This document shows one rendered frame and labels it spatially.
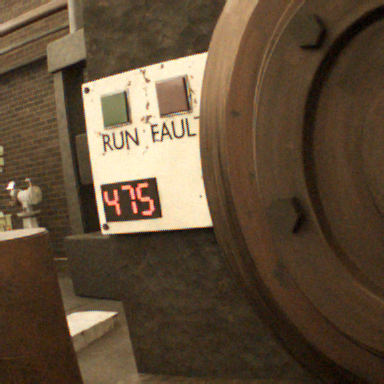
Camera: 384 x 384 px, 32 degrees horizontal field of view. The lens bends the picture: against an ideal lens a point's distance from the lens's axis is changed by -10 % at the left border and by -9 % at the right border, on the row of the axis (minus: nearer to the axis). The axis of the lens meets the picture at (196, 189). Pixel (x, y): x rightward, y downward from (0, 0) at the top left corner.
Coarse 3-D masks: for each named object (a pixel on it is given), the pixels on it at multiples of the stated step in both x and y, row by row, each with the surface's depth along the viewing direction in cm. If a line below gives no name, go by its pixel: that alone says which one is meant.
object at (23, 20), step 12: (60, 0) 776; (36, 12) 799; (48, 12) 791; (12, 24) 826; (24, 24) 819; (0, 36) 850; (36, 36) 837; (12, 48) 866; (24, 60) 880; (36, 60) 866; (0, 72) 909; (12, 72) 902
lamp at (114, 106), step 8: (104, 96) 80; (112, 96) 79; (120, 96) 79; (104, 104) 80; (112, 104) 80; (120, 104) 79; (104, 112) 80; (112, 112) 80; (120, 112) 79; (104, 120) 80; (112, 120) 80; (120, 120) 79; (128, 120) 79
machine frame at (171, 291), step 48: (96, 0) 82; (144, 0) 78; (192, 0) 75; (96, 48) 83; (144, 48) 79; (192, 48) 76; (144, 240) 83; (192, 240) 79; (144, 288) 84; (192, 288) 80; (144, 336) 85; (192, 336) 81; (240, 336) 77
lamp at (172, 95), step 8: (168, 80) 75; (176, 80) 74; (184, 80) 74; (160, 88) 76; (168, 88) 75; (176, 88) 75; (184, 88) 74; (160, 96) 76; (168, 96) 75; (176, 96) 75; (184, 96) 74; (160, 104) 76; (168, 104) 75; (176, 104) 75; (184, 104) 74; (160, 112) 76; (168, 112) 76
